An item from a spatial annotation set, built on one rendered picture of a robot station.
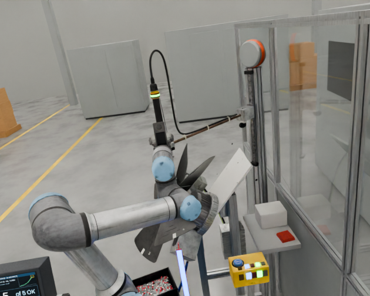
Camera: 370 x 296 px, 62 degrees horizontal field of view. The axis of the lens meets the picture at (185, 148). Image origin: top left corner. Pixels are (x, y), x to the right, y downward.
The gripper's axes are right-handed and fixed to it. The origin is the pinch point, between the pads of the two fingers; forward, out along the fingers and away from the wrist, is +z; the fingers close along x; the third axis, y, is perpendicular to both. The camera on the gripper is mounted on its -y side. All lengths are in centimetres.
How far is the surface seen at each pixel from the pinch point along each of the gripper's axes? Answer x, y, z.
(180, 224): 1.8, 46.7, -2.1
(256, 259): 33, 59, -21
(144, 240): -21, 67, 18
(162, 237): -7, 49, -6
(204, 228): 14, 61, 11
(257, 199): 56, 76, 55
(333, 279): 70, 80, -19
